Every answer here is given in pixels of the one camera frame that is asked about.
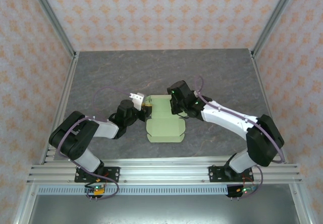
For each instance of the pale green paper box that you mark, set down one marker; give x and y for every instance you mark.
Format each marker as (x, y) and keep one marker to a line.
(164, 128)

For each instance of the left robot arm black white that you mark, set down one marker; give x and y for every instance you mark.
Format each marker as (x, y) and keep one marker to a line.
(75, 138)

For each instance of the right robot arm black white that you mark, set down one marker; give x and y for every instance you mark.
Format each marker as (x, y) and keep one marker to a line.
(262, 143)

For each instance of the small circuit board green light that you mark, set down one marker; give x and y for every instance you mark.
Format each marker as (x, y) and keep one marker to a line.
(244, 190)
(96, 190)

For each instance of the grey metal panel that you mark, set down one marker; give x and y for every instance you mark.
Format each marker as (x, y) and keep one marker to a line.
(164, 209)

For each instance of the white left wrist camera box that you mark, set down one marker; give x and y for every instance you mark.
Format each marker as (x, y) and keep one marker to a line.
(138, 100)

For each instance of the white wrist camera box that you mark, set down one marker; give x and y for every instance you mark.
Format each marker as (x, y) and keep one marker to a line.
(138, 100)
(196, 93)

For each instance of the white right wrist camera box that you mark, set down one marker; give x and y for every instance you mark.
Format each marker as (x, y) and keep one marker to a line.
(196, 93)

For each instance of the wide aluminium mounting rail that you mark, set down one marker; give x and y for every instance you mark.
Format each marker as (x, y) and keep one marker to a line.
(164, 173)

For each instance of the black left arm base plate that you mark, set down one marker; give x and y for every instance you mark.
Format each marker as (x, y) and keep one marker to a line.
(112, 174)

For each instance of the aluminium table side rail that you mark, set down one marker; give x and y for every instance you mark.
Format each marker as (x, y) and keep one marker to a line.
(72, 67)
(260, 77)

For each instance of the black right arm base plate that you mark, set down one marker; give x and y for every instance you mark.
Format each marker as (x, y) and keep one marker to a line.
(217, 174)

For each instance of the aluminium frame post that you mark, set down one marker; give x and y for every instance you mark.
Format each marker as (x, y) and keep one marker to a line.
(50, 14)
(275, 17)

